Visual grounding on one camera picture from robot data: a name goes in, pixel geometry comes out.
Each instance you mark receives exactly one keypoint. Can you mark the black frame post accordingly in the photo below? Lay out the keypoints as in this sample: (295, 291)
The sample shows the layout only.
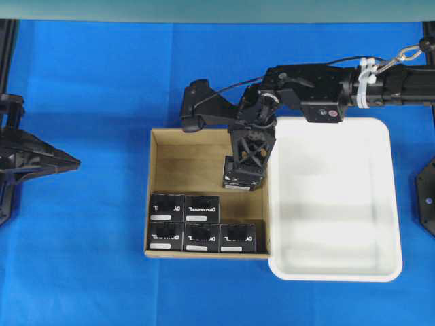
(428, 33)
(9, 31)

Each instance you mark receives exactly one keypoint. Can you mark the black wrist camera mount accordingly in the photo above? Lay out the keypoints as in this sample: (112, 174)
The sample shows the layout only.
(202, 106)

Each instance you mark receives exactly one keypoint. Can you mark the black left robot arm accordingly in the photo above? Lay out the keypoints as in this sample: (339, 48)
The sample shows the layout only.
(13, 108)

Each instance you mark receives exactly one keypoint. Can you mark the white cable ties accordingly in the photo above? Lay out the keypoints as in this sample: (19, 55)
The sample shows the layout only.
(366, 77)

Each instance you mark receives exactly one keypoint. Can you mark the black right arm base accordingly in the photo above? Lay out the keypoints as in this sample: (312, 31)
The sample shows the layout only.
(425, 196)

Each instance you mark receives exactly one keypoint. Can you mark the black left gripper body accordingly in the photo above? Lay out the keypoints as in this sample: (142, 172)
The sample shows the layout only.
(25, 157)

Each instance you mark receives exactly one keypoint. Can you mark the black frame post right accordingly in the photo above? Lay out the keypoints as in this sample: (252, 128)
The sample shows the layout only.
(428, 33)

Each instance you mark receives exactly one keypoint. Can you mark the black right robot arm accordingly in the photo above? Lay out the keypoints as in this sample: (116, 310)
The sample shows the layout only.
(323, 93)

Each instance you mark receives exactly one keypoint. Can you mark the white plastic tray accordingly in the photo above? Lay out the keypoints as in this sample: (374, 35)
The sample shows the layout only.
(332, 202)

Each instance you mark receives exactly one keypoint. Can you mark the black Dynamixel box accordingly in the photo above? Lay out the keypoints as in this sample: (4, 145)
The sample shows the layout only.
(201, 237)
(165, 236)
(202, 209)
(166, 208)
(232, 179)
(237, 238)

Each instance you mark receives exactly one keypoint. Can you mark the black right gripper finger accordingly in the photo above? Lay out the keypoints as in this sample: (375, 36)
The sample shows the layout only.
(251, 150)

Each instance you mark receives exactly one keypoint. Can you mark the brown cardboard box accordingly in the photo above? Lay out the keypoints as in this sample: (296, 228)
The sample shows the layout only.
(193, 163)

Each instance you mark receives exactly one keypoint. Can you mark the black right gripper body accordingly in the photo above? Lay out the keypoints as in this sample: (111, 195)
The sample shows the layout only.
(255, 111)

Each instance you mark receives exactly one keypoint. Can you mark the blue table cloth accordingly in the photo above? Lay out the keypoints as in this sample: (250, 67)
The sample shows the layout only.
(72, 254)

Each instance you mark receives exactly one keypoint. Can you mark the teal backdrop curtain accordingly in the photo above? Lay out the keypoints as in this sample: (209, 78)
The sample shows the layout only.
(225, 12)

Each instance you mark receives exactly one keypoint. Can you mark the black frame post left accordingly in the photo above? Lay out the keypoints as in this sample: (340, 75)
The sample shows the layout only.
(9, 31)

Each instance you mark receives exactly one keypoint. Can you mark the silver carabiner hook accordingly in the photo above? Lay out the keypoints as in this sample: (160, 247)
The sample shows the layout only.
(406, 54)

